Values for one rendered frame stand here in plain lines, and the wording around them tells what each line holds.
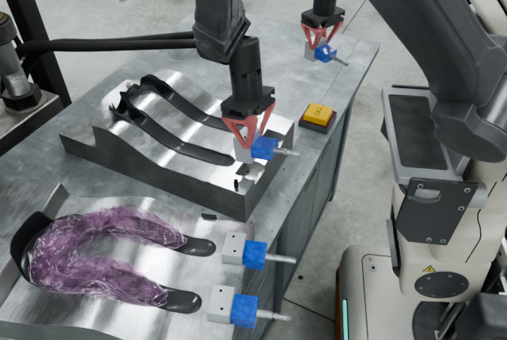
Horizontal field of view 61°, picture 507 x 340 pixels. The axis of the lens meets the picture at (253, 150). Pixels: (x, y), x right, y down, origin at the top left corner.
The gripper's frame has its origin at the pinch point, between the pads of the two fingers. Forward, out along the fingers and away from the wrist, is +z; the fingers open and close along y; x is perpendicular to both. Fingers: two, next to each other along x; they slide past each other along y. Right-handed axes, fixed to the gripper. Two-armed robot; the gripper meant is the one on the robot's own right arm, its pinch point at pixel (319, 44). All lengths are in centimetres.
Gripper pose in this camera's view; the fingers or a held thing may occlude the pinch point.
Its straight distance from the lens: 119.8
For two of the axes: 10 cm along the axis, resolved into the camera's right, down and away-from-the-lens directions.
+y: -7.6, 4.4, -4.8
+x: 6.5, 5.2, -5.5
